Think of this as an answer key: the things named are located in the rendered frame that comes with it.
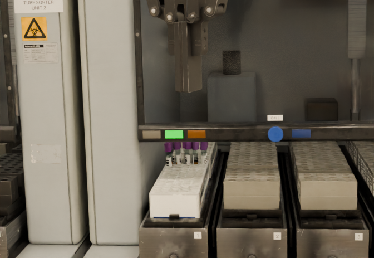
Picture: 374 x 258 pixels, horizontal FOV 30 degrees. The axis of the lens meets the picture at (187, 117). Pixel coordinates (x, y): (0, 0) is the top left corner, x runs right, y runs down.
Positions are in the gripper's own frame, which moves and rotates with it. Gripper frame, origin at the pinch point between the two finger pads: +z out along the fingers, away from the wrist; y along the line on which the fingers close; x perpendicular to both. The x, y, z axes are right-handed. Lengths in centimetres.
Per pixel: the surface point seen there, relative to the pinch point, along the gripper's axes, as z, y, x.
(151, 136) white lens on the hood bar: 21, -38, 55
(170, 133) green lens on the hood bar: 20, -35, 56
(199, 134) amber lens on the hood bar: 20, -29, 58
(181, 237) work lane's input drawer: 40, -30, 51
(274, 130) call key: 19, -15, 63
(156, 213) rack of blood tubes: 36, -36, 53
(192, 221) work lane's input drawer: 37, -28, 53
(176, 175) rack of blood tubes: 32, -40, 67
